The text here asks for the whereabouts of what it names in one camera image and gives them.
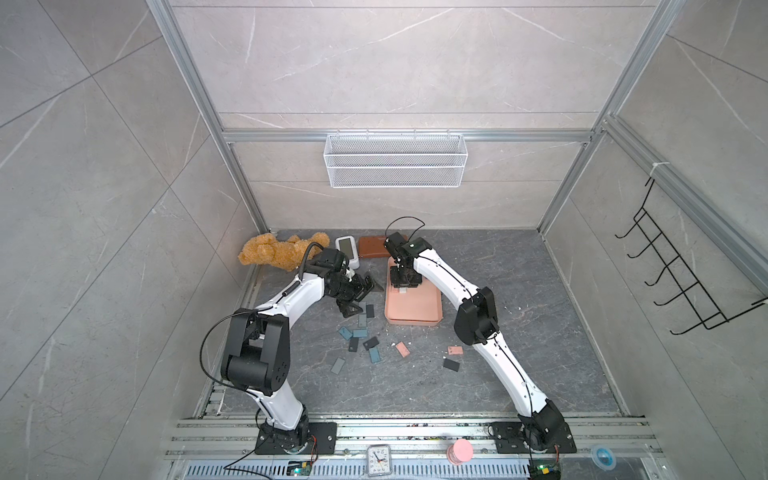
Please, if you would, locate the pink round cap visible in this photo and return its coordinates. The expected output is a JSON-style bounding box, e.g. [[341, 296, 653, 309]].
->
[[446, 439, 474, 466]]

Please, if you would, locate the white digital clock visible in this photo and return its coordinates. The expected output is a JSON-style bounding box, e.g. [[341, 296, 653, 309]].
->
[[335, 235, 360, 270]]

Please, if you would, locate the teal eraser pile bottom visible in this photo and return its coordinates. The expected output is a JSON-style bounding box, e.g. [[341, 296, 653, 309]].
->
[[369, 347, 381, 364]]

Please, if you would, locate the white wire mesh basket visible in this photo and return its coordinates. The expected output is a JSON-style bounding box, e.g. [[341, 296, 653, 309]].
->
[[323, 133, 468, 189]]

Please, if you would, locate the brown leather case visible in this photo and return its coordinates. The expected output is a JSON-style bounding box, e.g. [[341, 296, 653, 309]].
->
[[357, 236, 390, 259]]

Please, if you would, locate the black eraser pile right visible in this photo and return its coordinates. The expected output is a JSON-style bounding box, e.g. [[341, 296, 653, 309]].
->
[[363, 337, 379, 350]]

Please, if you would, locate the black eraser front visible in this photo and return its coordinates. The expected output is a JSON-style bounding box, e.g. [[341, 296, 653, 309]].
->
[[443, 358, 461, 372]]

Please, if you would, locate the small analog clock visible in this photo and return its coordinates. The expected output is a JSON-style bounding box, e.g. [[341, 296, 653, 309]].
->
[[366, 444, 393, 477]]

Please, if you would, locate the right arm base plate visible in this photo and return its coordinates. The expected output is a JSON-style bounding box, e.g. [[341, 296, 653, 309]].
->
[[489, 421, 577, 454]]

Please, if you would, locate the black wire hook rack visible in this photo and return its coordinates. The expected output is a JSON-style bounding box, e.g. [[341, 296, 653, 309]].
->
[[614, 178, 767, 336]]

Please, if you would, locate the brown teddy bear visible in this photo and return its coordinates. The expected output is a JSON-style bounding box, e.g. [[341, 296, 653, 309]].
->
[[238, 232, 330, 271]]

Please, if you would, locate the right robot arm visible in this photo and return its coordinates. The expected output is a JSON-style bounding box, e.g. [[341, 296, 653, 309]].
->
[[383, 231, 572, 453]]

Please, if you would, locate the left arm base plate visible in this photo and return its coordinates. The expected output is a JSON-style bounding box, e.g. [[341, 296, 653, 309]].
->
[[255, 422, 338, 455]]

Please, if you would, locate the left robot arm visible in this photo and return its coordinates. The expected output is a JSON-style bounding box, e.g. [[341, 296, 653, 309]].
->
[[203, 242, 382, 454]]

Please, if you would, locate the blue tape roll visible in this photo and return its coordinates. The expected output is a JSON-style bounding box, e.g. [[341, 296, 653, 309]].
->
[[590, 445, 617, 471]]

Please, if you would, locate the pink storage tray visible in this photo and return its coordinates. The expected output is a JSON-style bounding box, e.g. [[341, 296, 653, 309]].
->
[[384, 273, 443, 326]]

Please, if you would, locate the pink eraser centre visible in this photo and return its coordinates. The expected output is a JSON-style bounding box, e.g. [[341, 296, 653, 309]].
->
[[395, 342, 410, 358]]

